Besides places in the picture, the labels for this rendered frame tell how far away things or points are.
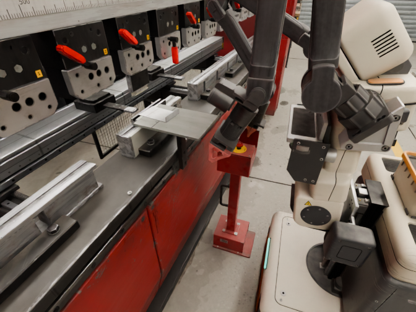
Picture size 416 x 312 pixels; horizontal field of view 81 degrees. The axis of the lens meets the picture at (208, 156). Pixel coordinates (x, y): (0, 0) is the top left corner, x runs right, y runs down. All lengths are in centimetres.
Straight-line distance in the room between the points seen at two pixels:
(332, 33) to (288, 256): 110
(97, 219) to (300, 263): 100
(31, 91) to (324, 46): 60
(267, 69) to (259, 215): 145
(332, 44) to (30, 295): 81
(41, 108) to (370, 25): 75
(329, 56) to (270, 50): 11
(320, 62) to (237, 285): 131
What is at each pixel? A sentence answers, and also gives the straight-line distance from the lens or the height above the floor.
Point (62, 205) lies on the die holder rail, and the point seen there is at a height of 92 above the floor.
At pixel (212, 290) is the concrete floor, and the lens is 157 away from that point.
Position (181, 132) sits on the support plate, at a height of 100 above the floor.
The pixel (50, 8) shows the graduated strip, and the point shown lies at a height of 138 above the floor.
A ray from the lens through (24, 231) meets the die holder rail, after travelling 75.
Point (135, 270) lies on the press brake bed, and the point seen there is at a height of 56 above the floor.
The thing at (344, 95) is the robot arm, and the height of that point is 124.
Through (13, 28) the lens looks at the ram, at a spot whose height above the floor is 135.
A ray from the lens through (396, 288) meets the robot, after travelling 103.
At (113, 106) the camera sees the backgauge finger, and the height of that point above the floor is 101.
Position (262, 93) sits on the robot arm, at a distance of 57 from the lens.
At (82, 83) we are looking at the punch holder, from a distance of 72.
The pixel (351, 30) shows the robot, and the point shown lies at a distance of 70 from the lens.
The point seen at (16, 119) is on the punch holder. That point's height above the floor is 120.
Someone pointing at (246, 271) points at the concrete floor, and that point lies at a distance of 164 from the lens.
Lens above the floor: 144
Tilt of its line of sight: 37 degrees down
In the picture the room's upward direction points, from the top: straight up
